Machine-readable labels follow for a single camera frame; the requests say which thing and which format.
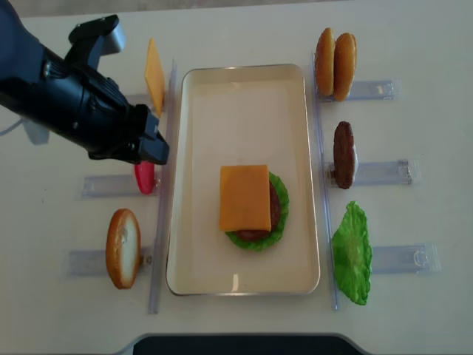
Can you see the red tomato slice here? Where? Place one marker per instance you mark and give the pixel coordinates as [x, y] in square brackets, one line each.
[144, 175]

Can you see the upright green lettuce leaf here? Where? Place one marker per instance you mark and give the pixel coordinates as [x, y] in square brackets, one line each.
[352, 255]

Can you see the clear tomato holder rail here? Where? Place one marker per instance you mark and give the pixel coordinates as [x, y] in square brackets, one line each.
[109, 186]

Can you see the clear long rail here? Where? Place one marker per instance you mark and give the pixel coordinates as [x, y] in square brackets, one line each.
[164, 198]
[325, 202]

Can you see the brown bun half left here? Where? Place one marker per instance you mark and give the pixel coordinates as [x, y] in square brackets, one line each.
[324, 62]

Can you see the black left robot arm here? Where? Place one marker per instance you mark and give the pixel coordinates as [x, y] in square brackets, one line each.
[70, 97]

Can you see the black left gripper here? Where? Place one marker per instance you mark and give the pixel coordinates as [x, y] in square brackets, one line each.
[108, 127]

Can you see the lettuce leaf on tray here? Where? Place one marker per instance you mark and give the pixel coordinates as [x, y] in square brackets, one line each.
[275, 236]

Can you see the clear patty holder rail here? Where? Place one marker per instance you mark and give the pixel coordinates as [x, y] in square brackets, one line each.
[399, 172]

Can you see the orange cheese slice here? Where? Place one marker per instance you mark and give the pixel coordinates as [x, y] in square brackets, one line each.
[244, 198]
[154, 77]

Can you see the clear bun holder rail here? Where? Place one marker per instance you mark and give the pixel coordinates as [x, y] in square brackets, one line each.
[383, 90]

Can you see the brown bun half right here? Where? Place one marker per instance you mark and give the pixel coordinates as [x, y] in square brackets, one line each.
[345, 61]

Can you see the brown meat patty on tray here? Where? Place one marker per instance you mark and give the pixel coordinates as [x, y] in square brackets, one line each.
[275, 213]

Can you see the black base at bottom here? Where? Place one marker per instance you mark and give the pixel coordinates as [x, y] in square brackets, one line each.
[244, 344]

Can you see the clear bread holder rail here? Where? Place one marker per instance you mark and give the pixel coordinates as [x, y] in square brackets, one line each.
[92, 263]

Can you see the clear lettuce holder rail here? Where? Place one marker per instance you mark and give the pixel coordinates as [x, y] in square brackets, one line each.
[420, 258]

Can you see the brown bun half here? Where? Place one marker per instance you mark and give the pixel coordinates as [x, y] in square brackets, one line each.
[324, 62]
[345, 61]

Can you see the clear long rail right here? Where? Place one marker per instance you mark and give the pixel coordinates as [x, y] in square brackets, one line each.
[325, 202]

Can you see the clear long rail left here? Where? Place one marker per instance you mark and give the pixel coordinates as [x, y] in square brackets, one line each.
[164, 198]

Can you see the cream rectangular tray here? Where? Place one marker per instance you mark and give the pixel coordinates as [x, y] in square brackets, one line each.
[241, 116]

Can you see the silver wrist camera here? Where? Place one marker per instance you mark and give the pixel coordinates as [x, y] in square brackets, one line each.
[93, 39]

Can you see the upright brown meat patty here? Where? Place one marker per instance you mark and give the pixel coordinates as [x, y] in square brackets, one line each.
[344, 155]

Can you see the sliced bread with white face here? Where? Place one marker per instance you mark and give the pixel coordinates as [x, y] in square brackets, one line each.
[123, 249]

